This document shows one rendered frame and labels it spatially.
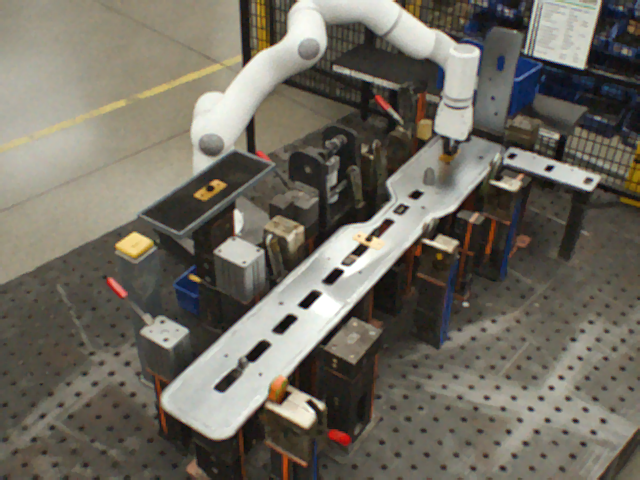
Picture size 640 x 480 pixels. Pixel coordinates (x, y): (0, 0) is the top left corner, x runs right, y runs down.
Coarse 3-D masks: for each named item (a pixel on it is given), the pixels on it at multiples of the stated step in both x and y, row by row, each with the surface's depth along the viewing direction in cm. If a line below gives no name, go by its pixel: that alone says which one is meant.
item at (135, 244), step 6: (132, 234) 170; (138, 234) 170; (126, 240) 169; (132, 240) 169; (138, 240) 169; (144, 240) 169; (150, 240) 169; (120, 246) 167; (126, 246) 167; (132, 246) 167; (138, 246) 167; (144, 246) 167; (150, 246) 168; (126, 252) 166; (132, 252) 165; (138, 252) 166
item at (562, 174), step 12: (504, 156) 230; (516, 156) 230; (528, 156) 230; (540, 156) 230; (516, 168) 225; (528, 168) 224; (540, 168) 224; (564, 168) 225; (576, 168) 225; (552, 180) 221; (564, 180) 220; (576, 180) 220
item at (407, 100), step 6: (408, 84) 220; (402, 90) 219; (408, 90) 219; (414, 90) 218; (402, 96) 221; (408, 96) 220; (402, 102) 222; (408, 102) 221; (402, 108) 223; (408, 108) 222; (408, 114) 223; (408, 120) 224; (408, 126) 225; (414, 126) 228; (414, 132) 229
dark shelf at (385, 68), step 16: (368, 48) 283; (336, 64) 272; (352, 64) 272; (368, 64) 272; (384, 64) 273; (400, 64) 273; (416, 64) 273; (432, 64) 273; (368, 80) 267; (384, 80) 263; (400, 80) 263; (416, 80) 263; (432, 80) 263; (416, 96) 259; (432, 96) 255; (544, 96) 255; (528, 112) 246; (544, 112) 246; (560, 112) 246; (576, 112) 246; (544, 128) 238; (560, 128) 238
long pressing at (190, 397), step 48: (432, 144) 234; (480, 144) 235; (432, 192) 214; (336, 240) 195; (384, 240) 196; (288, 288) 180; (336, 288) 181; (240, 336) 168; (288, 336) 168; (192, 384) 156; (240, 384) 157
